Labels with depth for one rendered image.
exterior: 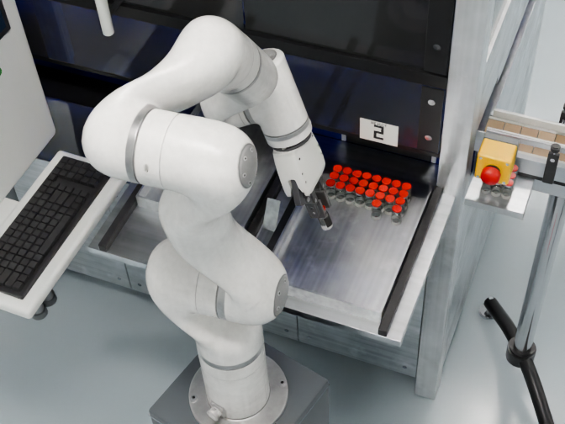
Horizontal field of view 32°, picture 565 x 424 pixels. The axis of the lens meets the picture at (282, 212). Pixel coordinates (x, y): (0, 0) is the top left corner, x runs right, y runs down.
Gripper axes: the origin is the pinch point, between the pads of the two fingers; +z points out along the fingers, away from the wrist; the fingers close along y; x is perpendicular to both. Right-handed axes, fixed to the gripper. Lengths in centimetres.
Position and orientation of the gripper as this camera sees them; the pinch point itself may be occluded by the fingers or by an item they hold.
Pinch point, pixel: (318, 204)
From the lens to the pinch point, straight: 181.5
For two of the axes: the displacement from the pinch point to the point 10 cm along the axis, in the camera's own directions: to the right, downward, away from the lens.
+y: -3.5, 6.5, -6.7
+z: 3.3, 7.6, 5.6
